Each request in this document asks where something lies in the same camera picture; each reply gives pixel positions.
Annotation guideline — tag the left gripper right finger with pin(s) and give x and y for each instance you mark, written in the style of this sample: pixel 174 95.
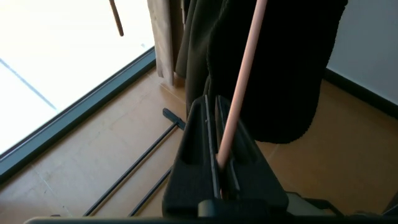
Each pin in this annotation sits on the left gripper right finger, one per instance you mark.
pixel 258 183

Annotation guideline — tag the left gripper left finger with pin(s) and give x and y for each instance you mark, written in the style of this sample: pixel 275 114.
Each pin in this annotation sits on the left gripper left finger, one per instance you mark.
pixel 189 180

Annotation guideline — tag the black garment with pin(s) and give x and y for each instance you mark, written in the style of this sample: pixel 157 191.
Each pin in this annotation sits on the black garment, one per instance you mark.
pixel 280 77

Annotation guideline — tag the pink clothes hanger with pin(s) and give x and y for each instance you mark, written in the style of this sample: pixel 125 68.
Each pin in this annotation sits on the pink clothes hanger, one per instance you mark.
pixel 116 18
pixel 245 68

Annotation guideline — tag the black clothes rack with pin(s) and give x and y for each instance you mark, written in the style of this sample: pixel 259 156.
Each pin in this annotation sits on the black clothes rack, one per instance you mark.
pixel 174 118

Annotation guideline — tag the brown curtain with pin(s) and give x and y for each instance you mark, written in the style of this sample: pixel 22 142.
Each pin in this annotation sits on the brown curtain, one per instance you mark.
pixel 163 37

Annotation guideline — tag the window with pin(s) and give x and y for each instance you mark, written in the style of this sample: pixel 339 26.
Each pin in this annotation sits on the window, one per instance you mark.
pixel 62 46

